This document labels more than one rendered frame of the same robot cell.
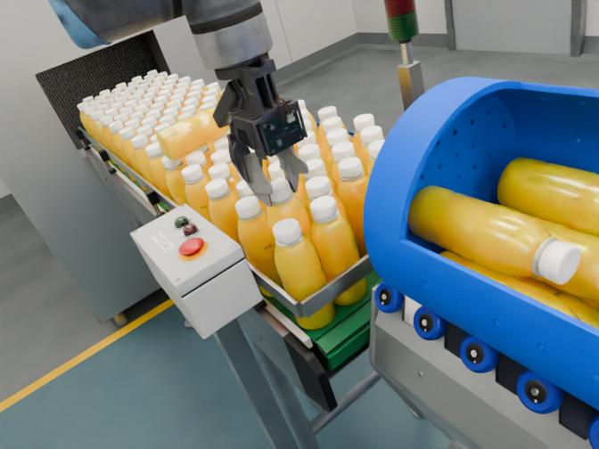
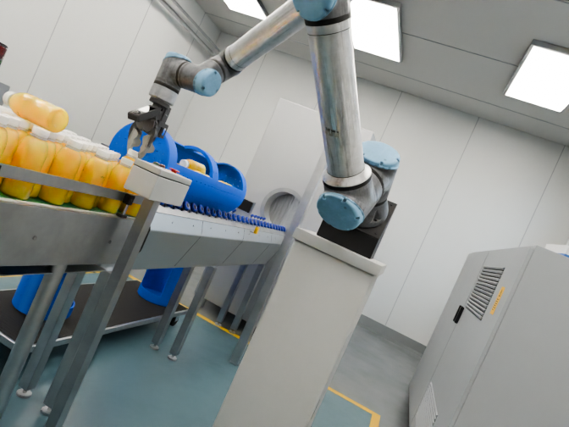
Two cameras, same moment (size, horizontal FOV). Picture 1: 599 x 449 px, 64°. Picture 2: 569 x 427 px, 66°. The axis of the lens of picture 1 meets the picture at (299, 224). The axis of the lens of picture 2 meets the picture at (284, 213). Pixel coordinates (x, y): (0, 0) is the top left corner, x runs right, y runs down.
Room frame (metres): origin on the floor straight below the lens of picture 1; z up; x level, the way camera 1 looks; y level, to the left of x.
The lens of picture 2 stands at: (1.40, 1.43, 1.16)
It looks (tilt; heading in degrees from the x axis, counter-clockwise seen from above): 1 degrees down; 222
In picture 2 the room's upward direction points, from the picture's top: 24 degrees clockwise
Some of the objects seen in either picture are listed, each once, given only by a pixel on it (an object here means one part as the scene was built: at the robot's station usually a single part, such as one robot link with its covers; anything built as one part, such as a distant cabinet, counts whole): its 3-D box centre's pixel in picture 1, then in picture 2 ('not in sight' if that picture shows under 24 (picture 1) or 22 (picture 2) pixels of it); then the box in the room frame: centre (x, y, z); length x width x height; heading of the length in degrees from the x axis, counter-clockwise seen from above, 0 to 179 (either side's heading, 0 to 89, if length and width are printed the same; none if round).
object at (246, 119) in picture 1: (258, 105); (154, 118); (0.62, 0.00, 1.24); 0.09 x 0.08 x 0.12; 25
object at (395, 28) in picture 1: (402, 24); not in sight; (1.04, -0.34, 1.18); 0.06 x 0.06 x 0.05
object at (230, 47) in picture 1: (236, 41); (162, 95); (0.63, 0.00, 1.33); 0.10 x 0.09 x 0.05; 115
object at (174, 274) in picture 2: not in sight; (179, 243); (-0.59, -1.14, 0.59); 0.28 x 0.28 x 0.88
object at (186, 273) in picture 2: not in sight; (174, 302); (-0.38, -0.69, 0.31); 0.06 x 0.06 x 0.63; 25
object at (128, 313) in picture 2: not in sight; (91, 314); (-0.03, -0.93, 0.08); 1.50 x 0.52 x 0.15; 25
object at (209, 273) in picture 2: not in sight; (192, 312); (-0.44, -0.57, 0.31); 0.06 x 0.06 x 0.63; 25
